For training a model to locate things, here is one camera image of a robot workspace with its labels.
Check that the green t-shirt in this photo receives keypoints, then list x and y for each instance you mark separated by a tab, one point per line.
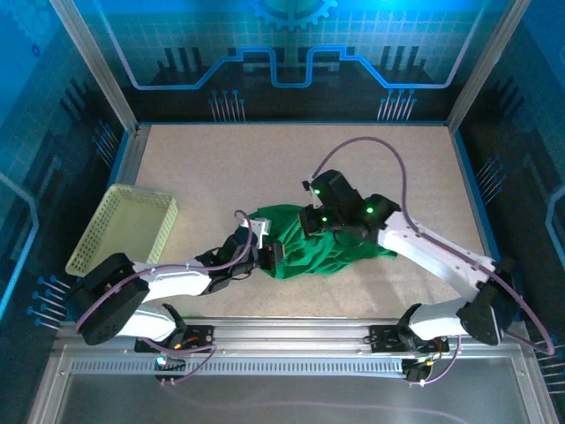
318	256

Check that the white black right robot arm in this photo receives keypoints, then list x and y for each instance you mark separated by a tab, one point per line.
432	256

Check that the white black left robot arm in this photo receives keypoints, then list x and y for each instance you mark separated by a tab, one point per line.
176	280

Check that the pale yellow plastic basket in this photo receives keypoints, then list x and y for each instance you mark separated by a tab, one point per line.
119	221

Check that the steel sheet panel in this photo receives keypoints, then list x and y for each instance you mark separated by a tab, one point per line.
132	397

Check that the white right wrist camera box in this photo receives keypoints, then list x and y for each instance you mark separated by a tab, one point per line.
315	201

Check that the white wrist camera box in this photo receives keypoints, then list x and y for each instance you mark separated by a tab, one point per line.
262	227
315	201

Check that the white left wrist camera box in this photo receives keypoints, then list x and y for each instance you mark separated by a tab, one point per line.
262	227

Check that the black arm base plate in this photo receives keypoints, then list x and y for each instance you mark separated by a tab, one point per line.
384	340
201	338

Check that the aluminium mounting rail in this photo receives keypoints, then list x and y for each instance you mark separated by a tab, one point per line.
287	335

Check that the aluminium frame post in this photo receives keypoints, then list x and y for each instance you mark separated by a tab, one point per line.
484	66
98	66

